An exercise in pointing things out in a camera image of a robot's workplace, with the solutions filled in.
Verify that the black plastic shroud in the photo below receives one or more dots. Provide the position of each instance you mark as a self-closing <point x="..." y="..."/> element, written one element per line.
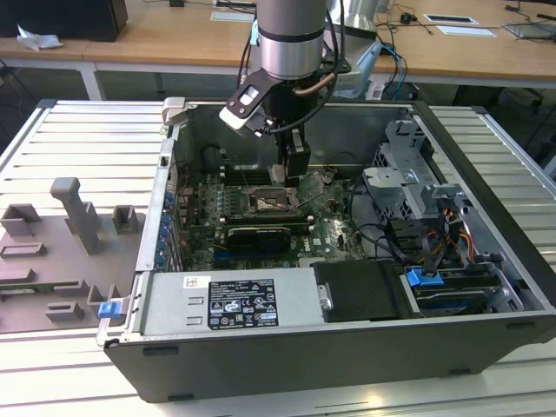
<point x="356" y="291"/>

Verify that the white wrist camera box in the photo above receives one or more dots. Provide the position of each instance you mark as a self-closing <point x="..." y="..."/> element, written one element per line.
<point x="234" y="119"/>

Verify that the crumpled white paper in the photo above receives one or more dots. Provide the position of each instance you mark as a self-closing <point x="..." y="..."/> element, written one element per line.
<point x="39" y="40"/>

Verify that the black RAM slot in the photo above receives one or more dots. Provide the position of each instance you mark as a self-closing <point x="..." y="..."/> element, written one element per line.
<point x="236" y="172"/>
<point x="269" y="216"/>
<point x="236" y="179"/>
<point x="269" y="224"/>

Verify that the grey power supply unit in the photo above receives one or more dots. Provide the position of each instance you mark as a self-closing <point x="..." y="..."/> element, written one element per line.
<point x="174" y="304"/>

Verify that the blue case latch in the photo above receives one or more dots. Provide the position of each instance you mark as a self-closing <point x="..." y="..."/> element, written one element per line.
<point x="108" y="310"/>

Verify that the black cylinder on board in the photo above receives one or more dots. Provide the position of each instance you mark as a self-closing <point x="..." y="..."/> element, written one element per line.
<point x="212" y="157"/>

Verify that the black desktop box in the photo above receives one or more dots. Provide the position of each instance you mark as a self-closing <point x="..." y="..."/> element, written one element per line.
<point x="65" y="19"/>

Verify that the green motherboard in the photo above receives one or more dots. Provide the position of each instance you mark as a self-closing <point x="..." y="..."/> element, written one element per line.
<point x="330" y="234"/>

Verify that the grey parts rack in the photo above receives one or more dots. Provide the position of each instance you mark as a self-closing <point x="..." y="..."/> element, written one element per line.
<point x="56" y="260"/>

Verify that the copper coloured curved tube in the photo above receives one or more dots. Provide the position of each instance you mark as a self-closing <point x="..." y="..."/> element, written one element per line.
<point x="313" y="87"/>

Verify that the black open PC case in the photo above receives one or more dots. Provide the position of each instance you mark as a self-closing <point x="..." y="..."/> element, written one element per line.
<point x="304" y="365"/>

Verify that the grey metal drive cage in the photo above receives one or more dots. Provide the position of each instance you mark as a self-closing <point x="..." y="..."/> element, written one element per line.
<point x="391" y="182"/>

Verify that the dark hard disk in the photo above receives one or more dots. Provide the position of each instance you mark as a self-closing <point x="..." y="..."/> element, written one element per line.
<point x="452" y="299"/>

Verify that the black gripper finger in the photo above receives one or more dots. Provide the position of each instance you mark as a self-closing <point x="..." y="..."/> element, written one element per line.
<point x="299" y="160"/>
<point x="281" y="150"/>

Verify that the white paper sheet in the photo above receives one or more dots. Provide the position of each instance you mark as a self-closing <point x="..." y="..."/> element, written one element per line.
<point x="467" y="31"/>

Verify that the blue disk carrier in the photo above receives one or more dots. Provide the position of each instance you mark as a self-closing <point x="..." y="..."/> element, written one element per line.
<point x="419" y="278"/>

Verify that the wooden desk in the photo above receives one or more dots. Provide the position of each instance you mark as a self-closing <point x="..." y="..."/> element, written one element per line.
<point x="174" y="39"/>

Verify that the clear plastic tray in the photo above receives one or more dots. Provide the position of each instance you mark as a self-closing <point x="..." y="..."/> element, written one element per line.
<point x="532" y="31"/>

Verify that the grey case release latch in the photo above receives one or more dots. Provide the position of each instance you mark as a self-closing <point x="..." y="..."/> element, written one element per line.
<point x="174" y="110"/>

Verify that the CPU socket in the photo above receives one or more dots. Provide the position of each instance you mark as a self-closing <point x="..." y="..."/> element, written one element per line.
<point x="269" y="204"/>

